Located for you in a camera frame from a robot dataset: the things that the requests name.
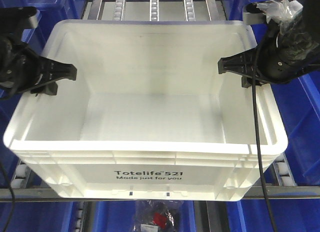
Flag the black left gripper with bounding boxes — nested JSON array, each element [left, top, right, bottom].
[[0, 34, 77, 96]]

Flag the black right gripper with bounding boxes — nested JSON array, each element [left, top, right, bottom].
[[217, 24, 300, 89]]

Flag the white plastic tote bin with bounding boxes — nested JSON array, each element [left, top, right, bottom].
[[2, 18, 289, 202]]

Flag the plastic wrapped right arm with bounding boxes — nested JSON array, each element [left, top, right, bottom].
[[245, 0, 320, 85]]

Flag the blue bin right side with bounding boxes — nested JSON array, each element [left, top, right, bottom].
[[219, 0, 320, 187]]

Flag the blue bin lower left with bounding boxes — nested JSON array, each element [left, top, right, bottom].
[[6, 201, 79, 232]]

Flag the blue bin lower centre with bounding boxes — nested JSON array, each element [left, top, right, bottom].
[[90, 200, 197, 232]]

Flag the blue bin lower right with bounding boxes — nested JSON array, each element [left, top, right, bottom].
[[226, 199, 320, 232]]

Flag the roller track back right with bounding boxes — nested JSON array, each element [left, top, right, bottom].
[[183, 0, 196, 22]]

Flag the roller track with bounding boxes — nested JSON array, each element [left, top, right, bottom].
[[149, 0, 159, 22], [112, 0, 126, 21], [183, 0, 196, 22]]

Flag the roller track back left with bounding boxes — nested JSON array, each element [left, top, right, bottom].
[[112, 0, 126, 21]]

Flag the roller track back centre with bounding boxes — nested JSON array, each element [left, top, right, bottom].
[[149, 0, 159, 22]]

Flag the bagged parts with red item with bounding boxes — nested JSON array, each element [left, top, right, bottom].
[[132, 200, 184, 232]]

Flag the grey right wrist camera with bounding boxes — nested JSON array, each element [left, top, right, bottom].
[[242, 3, 267, 25]]

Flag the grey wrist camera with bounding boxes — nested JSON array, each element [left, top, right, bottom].
[[242, 3, 267, 25], [0, 6, 38, 33]]

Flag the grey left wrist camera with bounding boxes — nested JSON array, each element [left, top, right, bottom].
[[0, 6, 38, 33]]

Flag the black right camera cable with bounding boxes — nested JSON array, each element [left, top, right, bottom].
[[250, 59, 280, 232]]

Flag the black camera cable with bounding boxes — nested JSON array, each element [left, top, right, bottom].
[[250, 59, 280, 232], [0, 161, 16, 232]]

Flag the black left camera cable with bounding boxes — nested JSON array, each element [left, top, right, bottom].
[[0, 161, 16, 232]]

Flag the grey shelf front rail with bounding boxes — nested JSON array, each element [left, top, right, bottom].
[[13, 185, 320, 203]]

